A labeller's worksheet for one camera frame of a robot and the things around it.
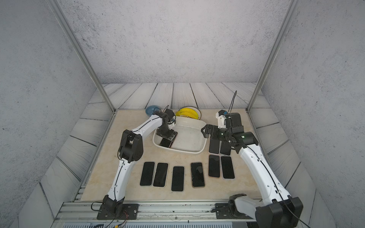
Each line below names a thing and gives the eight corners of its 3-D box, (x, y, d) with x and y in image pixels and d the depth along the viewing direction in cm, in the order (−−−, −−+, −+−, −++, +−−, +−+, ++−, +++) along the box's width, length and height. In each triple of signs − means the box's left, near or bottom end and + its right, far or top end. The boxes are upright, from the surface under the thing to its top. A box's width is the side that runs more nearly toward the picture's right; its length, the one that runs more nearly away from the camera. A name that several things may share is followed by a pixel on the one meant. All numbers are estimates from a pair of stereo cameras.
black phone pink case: (191, 188, 83) (191, 187, 81) (190, 163, 93) (190, 161, 91) (204, 188, 83) (205, 187, 81) (203, 163, 93) (203, 161, 91)
